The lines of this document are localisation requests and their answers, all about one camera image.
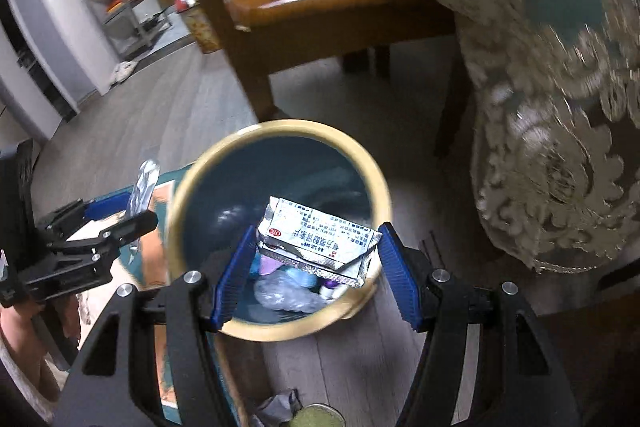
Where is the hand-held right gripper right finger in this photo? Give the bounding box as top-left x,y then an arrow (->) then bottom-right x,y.
377,221 -> 582,427

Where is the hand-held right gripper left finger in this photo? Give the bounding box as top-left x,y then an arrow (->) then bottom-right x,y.
57,225 -> 257,427

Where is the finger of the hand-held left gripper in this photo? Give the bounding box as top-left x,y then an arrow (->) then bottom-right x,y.
47,210 -> 160,259
39,193 -> 137,234

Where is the silver foil blister pack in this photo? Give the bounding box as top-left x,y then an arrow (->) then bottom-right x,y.
127,159 -> 161,254

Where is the crushed white medicine box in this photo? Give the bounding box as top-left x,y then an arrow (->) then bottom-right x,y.
255,196 -> 384,289

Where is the blue bin with cream rim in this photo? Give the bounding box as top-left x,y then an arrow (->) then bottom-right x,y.
167,119 -> 394,342

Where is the person's left hand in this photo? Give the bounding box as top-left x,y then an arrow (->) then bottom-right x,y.
0,294 -> 82,414

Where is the teal patterned rug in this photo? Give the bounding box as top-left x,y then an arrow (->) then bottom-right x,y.
75,167 -> 251,427

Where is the clear crumpled plastic wrap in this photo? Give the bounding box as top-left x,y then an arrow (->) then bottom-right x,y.
252,274 -> 327,314

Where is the light blue wrapper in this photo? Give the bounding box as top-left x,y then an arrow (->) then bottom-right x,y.
285,268 -> 317,289

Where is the white cloth on floor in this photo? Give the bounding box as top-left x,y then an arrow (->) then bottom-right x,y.
110,62 -> 137,84

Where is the grey crumpled cloth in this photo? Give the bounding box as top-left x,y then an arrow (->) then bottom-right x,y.
252,389 -> 304,427

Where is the floral patterned bin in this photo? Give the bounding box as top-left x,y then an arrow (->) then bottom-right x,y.
182,2 -> 224,54

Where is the wooden chair with brown seat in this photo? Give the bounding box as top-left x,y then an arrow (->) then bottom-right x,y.
142,0 -> 471,158

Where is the teal lace tablecloth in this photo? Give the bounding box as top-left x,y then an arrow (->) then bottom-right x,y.
316,0 -> 640,276

